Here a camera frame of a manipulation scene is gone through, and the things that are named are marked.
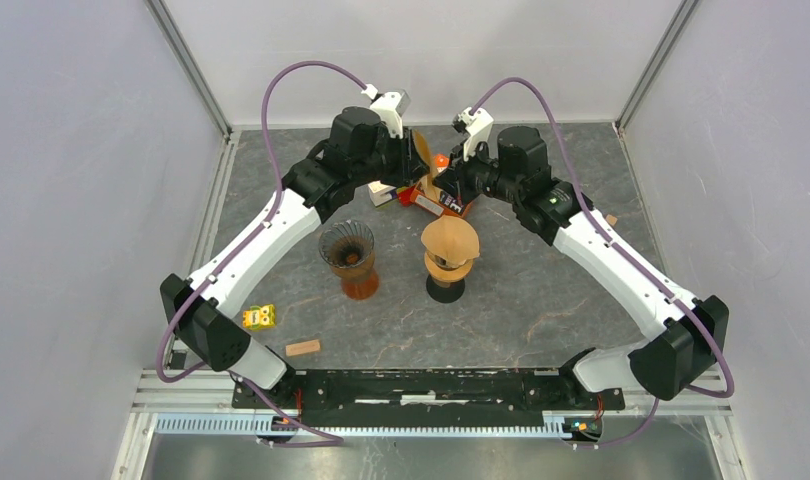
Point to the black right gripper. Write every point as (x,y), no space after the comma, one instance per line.
(455,179)

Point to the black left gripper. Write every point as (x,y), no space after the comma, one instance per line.
(411,164)

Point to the orange filter box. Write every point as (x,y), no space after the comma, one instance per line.
(446,204)

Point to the clear ribbed glass dripper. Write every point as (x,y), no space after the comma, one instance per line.
(447,264)

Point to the dark smoky glass dripper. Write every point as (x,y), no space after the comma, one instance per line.
(346,244)

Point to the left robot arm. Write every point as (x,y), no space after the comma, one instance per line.
(200,308)

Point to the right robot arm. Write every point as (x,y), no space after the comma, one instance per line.
(681,331)

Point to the red toy block base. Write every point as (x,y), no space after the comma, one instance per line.
(404,196)

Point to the white toy block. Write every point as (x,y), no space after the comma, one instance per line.
(381,194)

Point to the amber glass flask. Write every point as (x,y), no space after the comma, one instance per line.
(361,289)

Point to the small wooden plank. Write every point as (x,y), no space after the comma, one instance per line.
(303,348)

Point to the yellow toy block figure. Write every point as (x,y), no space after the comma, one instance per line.
(259,317)

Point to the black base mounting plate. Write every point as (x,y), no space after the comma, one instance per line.
(425,398)

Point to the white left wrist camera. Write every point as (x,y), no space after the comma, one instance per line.
(390,107)

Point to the grey slotted cable duct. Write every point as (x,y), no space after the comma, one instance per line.
(270,426)

